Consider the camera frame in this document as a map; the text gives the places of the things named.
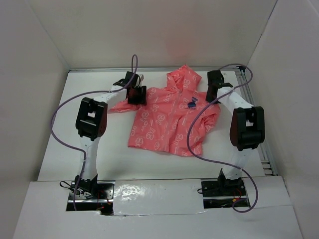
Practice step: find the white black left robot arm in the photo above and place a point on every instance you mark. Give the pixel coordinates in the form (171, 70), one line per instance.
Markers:
(91, 124)

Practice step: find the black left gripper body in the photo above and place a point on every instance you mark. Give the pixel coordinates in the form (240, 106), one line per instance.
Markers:
(136, 97)

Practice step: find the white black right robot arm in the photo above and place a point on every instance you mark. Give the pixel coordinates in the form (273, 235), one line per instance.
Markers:
(247, 129)

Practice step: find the pink hooded jacket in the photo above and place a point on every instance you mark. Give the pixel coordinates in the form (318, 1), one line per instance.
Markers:
(175, 119)

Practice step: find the aluminium frame rail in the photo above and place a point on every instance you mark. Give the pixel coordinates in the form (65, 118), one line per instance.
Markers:
(242, 75)

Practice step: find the silver base rail with tape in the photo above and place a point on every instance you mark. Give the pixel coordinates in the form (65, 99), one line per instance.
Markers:
(158, 197)

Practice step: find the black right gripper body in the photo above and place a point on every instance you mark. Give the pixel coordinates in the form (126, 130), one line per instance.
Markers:
(210, 98)

